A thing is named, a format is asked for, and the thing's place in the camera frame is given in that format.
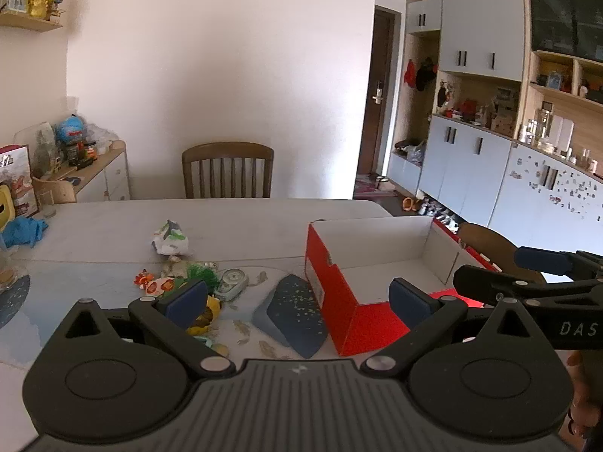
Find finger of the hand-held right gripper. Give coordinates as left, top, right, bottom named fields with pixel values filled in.
left=452, top=264, right=603, bottom=309
left=513, top=246, right=603, bottom=278

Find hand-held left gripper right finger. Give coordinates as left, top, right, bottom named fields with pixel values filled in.
left=360, top=278, right=561, bottom=380

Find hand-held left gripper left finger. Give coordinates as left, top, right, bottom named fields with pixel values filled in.
left=47, top=279, right=236, bottom=380

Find light green tape measure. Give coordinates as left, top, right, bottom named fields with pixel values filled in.
left=214, top=268, right=249, bottom=301

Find red cardboard box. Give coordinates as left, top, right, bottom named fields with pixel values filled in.
left=304, top=215, right=502, bottom=357

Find white printed plastic bag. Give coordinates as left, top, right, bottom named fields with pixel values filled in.
left=151, top=219, right=190, bottom=256

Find person's right hand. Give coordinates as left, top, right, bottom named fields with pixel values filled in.
left=566, top=351, right=603, bottom=440

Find beige crumpled wrapper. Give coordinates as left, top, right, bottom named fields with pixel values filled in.
left=162, top=255, right=189, bottom=278

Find curved-back wooden chair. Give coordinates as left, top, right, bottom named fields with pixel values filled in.
left=457, top=223, right=547, bottom=286

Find row of shoes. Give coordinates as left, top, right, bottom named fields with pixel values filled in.
left=417, top=195, right=460, bottom=229

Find patterned pink rug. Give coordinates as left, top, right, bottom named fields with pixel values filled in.
left=353, top=176, right=399, bottom=199

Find white sideboard with wooden top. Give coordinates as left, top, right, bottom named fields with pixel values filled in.
left=33, top=140, right=131, bottom=204

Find slatted wooden chair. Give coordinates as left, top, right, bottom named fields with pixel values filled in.
left=182, top=142, right=275, bottom=199

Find light wooden stand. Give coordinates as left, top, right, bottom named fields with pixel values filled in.
left=34, top=176, right=77, bottom=205

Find glass dish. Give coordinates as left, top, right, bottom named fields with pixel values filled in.
left=0, top=264, right=29, bottom=293

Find blue gloves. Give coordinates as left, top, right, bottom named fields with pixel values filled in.
left=0, top=217, right=49, bottom=249

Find cluster of small jars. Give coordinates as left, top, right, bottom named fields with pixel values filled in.
left=61, top=139, right=99, bottom=168

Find clear plastic bag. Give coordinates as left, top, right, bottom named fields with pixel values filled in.
left=87, top=122, right=116, bottom=151

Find red and white carton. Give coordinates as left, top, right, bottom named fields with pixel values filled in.
left=0, top=145, right=39, bottom=217

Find yellow tissue box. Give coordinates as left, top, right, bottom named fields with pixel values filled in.
left=0, top=183, right=12, bottom=234

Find blue globe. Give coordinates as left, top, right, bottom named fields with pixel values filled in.
left=55, top=115, right=86, bottom=144

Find clear plastic container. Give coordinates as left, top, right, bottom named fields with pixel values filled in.
left=14, top=122, right=56, bottom=176

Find black hanging bag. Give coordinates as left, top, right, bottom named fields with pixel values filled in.
left=417, top=56, right=439, bottom=91

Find dark brown door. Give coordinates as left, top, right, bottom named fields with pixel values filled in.
left=355, top=5, right=401, bottom=180

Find white wall cabinet unit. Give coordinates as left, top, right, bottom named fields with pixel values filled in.
left=386, top=0, right=603, bottom=264

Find wooden wall shelf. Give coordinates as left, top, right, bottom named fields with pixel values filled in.
left=0, top=9, right=64, bottom=34

